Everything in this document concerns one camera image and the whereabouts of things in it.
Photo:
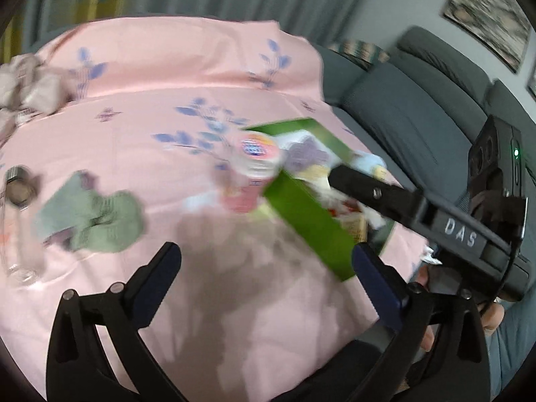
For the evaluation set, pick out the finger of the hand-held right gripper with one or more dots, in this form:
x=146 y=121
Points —
x=368 y=190

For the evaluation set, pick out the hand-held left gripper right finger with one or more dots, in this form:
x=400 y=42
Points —
x=377 y=284

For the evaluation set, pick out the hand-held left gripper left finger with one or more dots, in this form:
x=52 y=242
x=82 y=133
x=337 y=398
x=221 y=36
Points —
x=157 y=284

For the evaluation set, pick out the light blue plush toy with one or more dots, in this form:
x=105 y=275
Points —
x=368 y=162

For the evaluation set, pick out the small yellow box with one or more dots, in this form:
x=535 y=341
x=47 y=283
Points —
x=354 y=226

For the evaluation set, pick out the yellow plush toy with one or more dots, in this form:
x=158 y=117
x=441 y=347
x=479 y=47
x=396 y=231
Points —
x=312 y=173

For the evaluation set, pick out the green cardboard box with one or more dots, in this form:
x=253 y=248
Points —
x=310 y=217

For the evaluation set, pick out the purple cloth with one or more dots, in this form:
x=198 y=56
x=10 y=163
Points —
x=305 y=155

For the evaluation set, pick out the green cloth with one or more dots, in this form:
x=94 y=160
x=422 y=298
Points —
x=113 y=217

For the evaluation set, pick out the person's right hand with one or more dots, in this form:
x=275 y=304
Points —
x=494 y=316

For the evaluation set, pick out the grey sofa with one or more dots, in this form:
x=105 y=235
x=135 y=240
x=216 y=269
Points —
x=398 y=104

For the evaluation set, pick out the pink yogurt drink bottle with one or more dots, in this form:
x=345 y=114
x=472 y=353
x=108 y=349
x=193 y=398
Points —
x=255 y=150

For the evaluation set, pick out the clear glass bottle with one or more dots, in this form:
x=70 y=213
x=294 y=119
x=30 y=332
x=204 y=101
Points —
x=25 y=251

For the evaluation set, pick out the striped cushion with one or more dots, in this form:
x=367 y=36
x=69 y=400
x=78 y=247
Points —
x=360 y=50

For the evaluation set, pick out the pink floral tablecloth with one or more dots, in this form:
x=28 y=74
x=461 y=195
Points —
x=167 y=104

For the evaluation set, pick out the beige crumpled cloth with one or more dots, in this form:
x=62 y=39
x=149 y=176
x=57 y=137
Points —
x=37 y=88

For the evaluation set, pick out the large framed wall picture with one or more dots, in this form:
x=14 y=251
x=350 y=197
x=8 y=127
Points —
x=485 y=8

